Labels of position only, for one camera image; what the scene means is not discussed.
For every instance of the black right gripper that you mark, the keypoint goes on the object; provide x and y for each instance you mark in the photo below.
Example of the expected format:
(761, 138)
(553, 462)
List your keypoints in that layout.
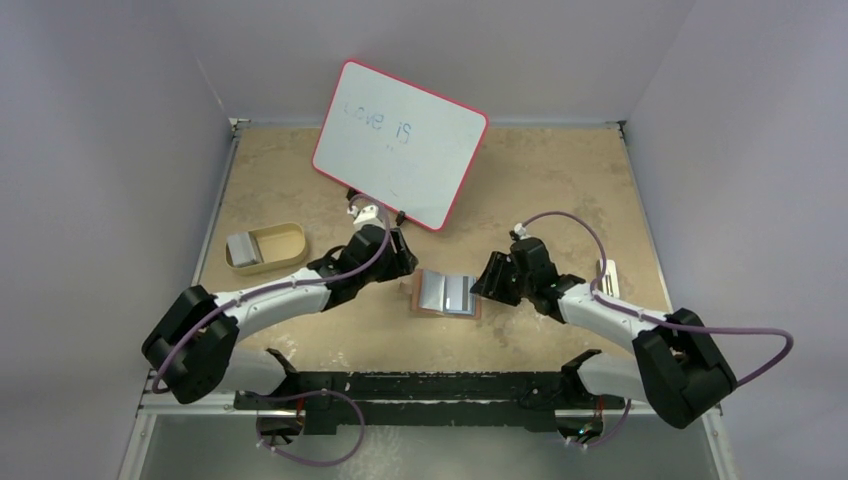
(498, 273)

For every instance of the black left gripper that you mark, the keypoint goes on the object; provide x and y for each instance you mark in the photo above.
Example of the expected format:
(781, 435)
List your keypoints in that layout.
(401, 262)

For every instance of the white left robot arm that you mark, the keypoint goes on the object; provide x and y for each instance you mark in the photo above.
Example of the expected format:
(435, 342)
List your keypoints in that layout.
(191, 349)

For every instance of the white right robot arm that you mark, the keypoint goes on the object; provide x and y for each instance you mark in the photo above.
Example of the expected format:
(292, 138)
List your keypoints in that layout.
(675, 367)

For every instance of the cream oval tray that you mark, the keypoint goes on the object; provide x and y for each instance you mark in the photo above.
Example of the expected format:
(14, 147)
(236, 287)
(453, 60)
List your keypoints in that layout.
(282, 245)

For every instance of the pink framed whiteboard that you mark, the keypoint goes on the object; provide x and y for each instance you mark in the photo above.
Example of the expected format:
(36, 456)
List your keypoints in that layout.
(407, 147)

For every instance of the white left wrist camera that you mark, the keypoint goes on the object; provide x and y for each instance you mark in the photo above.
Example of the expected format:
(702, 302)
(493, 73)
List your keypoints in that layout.
(369, 215)

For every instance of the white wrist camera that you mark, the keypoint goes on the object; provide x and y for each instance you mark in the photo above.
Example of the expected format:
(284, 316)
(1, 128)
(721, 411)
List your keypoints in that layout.
(519, 232)
(369, 215)

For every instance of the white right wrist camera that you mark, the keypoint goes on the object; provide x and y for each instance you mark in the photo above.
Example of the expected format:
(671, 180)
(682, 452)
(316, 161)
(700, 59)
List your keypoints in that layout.
(519, 232)

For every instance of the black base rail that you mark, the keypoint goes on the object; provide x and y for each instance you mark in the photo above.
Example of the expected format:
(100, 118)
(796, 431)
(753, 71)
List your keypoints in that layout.
(320, 402)

